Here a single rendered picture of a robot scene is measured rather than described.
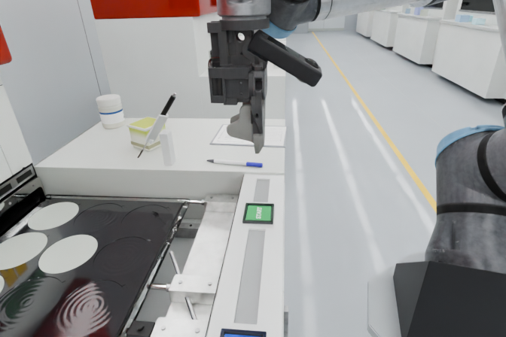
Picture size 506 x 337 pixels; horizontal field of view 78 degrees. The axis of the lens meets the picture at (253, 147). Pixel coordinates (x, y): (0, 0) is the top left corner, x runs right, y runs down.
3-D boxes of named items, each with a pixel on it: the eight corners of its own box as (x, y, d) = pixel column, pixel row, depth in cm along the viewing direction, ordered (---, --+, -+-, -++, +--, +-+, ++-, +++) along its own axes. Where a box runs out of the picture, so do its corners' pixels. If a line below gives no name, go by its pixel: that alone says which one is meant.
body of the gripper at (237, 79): (220, 93, 53) (214, 17, 48) (270, 93, 53) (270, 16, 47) (211, 108, 47) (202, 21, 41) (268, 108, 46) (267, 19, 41)
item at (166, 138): (148, 166, 77) (138, 114, 71) (154, 159, 80) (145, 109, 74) (172, 166, 76) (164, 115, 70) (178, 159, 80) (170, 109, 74)
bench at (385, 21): (385, 50, 786) (399, -42, 699) (368, 41, 947) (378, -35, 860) (430, 50, 776) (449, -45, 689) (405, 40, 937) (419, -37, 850)
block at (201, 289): (170, 302, 52) (168, 289, 51) (177, 285, 55) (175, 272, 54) (217, 305, 51) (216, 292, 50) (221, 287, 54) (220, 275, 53)
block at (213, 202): (205, 211, 74) (203, 201, 72) (208, 202, 77) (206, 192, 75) (238, 212, 73) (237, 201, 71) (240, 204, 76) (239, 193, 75)
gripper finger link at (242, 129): (230, 152, 54) (227, 100, 50) (264, 153, 53) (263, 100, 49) (227, 160, 51) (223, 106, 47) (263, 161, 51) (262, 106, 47)
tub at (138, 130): (130, 147, 87) (126, 124, 84) (151, 137, 93) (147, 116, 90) (149, 153, 83) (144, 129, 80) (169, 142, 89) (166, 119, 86)
